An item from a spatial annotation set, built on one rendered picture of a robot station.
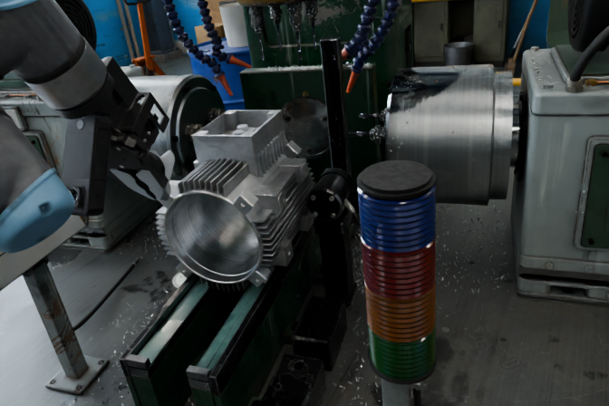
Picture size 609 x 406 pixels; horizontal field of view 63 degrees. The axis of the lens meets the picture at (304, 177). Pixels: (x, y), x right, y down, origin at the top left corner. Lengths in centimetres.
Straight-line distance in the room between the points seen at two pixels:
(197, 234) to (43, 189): 40
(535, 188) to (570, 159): 7
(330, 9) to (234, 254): 60
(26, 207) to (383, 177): 29
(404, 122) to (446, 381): 40
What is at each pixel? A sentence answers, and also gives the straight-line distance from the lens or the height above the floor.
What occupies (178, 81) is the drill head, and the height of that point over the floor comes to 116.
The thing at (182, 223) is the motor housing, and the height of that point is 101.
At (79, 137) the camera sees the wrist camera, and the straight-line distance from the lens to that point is 61.
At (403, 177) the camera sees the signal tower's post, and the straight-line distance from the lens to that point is 38.
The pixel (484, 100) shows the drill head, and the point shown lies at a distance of 84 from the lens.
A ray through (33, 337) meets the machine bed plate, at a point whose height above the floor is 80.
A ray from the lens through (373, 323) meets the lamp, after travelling 45.
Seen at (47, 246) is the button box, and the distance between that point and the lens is 80.
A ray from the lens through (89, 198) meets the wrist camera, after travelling 60.
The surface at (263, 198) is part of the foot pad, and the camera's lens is 70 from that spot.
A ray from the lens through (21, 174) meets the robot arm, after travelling 47.
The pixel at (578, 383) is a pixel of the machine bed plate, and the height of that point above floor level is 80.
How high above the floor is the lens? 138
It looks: 25 degrees down
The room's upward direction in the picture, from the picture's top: 7 degrees counter-clockwise
